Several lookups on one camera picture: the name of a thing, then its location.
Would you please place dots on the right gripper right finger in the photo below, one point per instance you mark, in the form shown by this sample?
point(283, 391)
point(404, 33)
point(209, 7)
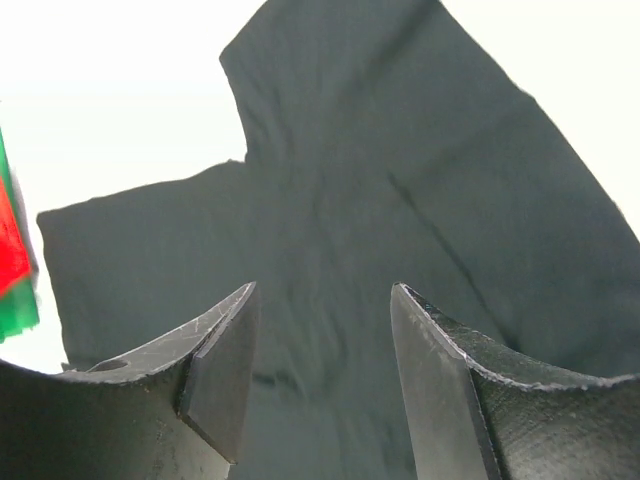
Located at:
point(477, 409)

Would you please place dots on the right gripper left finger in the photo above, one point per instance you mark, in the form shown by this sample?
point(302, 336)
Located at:
point(173, 408)

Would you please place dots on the black t shirt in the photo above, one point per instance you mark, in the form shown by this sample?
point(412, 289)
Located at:
point(384, 146)

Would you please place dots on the green plastic tray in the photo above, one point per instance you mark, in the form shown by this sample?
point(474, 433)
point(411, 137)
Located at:
point(19, 310)

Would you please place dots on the red t shirt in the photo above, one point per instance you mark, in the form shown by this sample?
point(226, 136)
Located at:
point(15, 259)

